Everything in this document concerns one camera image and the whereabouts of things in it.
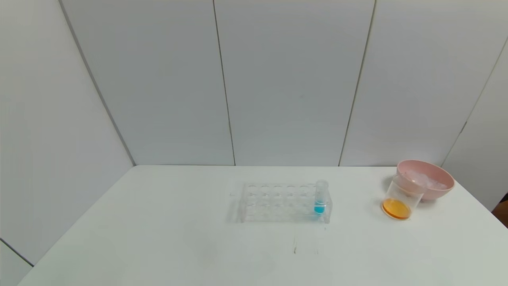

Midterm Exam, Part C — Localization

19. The yellow pigment test tube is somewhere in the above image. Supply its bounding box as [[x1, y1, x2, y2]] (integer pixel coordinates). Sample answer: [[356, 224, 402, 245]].
[[403, 170, 431, 186]]

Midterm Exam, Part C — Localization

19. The red pigment test tube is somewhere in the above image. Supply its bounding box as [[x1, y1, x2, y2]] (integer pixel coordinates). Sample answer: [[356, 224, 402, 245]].
[[421, 178, 450, 190]]

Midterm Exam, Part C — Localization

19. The clear plastic test tube rack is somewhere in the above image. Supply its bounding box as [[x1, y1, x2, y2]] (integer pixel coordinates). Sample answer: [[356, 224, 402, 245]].
[[237, 182, 333, 224]]

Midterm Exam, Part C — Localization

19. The blue pigment test tube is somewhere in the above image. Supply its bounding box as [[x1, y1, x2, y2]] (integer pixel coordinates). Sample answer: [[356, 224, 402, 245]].
[[314, 180, 330, 216]]

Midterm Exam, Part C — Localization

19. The clear plastic beaker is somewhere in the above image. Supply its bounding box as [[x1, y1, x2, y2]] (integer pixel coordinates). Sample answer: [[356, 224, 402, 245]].
[[381, 174, 426, 220]]

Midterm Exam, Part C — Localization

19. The pink bowl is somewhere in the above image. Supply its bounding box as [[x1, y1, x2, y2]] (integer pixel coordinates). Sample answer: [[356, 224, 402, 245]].
[[396, 159, 456, 203]]

